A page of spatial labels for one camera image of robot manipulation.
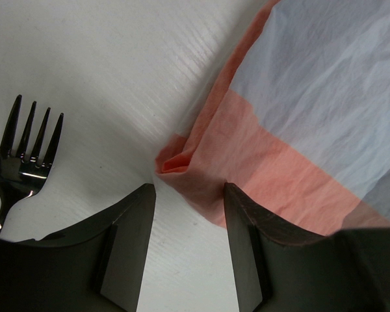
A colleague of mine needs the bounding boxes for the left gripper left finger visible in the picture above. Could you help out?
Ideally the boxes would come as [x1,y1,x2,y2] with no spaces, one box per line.
[0,183,156,311]

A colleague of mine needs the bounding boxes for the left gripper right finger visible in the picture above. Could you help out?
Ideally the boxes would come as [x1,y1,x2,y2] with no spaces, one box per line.
[224,183,390,311]

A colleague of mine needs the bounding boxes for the black metal fork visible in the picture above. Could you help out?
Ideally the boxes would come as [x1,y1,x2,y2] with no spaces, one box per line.
[0,95,64,233]

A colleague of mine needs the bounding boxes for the checkered orange blue cloth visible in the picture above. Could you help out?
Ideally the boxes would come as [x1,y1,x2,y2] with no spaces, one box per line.
[155,1,390,235]

